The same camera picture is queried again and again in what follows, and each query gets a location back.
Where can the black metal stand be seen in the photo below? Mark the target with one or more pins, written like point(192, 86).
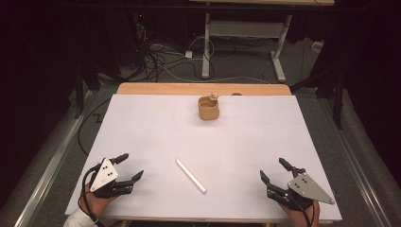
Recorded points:
point(79, 94)
point(338, 97)

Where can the white metal desk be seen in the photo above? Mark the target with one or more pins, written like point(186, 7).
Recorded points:
point(246, 29)

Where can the small dark round object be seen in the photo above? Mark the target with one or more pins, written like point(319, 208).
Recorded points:
point(236, 93)

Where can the person's right hand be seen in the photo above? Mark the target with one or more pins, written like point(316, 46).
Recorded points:
point(299, 217)

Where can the aluminium floor rail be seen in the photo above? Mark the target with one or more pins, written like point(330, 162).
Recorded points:
point(356, 164)
point(53, 164)

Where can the small beige figurine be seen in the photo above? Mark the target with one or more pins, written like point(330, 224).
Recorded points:
point(214, 96)

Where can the white stick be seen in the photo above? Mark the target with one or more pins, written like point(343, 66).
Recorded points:
point(190, 175)

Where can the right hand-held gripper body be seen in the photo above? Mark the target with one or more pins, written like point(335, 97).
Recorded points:
point(310, 190)

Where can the white sleeve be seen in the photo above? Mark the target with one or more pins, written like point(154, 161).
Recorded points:
point(78, 220)

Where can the white table cover sheet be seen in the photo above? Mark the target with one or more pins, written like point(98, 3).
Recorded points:
point(205, 145)

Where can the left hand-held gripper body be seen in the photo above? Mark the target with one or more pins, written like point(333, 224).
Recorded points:
point(104, 176)

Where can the brown round holder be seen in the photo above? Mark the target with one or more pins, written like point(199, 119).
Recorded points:
point(208, 110)

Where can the person's left hand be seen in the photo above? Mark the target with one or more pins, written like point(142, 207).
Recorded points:
point(94, 203)

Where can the white power adapter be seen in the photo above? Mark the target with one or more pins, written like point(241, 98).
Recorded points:
point(188, 54)

